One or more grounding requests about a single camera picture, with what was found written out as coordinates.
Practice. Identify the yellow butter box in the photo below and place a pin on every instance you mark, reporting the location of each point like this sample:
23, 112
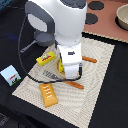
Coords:
45, 58

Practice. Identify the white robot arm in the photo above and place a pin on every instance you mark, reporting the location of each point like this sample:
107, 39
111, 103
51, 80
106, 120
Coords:
65, 19

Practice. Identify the yellow cheese wedge toy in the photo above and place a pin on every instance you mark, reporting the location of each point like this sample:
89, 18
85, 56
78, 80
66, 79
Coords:
60, 66

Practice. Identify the white milk carton toy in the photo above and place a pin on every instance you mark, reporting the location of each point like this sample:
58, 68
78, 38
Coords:
11, 75

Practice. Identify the beige bowl on stove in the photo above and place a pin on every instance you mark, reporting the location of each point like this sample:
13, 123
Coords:
122, 14

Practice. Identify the pink toy stove top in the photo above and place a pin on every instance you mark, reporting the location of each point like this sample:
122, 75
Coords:
106, 25

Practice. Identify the toy fork wooden handle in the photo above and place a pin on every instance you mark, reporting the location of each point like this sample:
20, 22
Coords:
53, 76

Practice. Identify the toy knife wooden handle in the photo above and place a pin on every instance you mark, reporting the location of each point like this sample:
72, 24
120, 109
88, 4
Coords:
89, 59

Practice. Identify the round wooden plate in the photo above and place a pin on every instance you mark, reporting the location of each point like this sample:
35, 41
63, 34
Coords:
59, 74

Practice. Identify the grey saucepan with handle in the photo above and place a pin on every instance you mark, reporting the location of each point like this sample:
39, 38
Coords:
42, 39

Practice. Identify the beige woven placemat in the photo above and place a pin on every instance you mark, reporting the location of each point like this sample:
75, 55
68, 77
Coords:
75, 107

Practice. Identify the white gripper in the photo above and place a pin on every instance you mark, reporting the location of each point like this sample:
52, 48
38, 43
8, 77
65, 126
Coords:
71, 59

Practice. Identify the orange bread loaf toy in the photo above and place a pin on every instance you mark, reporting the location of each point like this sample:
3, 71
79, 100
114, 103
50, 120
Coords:
48, 94

